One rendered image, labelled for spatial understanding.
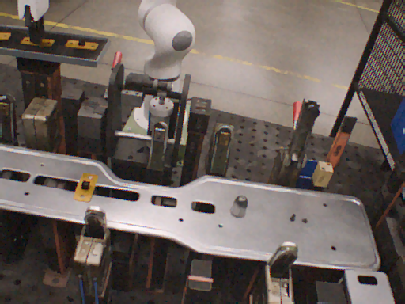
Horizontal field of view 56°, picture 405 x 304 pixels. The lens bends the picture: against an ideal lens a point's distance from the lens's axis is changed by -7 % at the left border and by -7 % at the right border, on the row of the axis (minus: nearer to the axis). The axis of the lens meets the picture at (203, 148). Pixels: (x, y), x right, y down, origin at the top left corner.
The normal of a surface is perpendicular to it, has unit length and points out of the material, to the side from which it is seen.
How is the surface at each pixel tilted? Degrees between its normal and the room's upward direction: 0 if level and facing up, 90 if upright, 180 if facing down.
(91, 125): 90
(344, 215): 0
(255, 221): 0
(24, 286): 0
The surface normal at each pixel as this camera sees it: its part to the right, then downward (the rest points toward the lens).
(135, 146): 0.15, -0.76
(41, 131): -0.06, 0.63
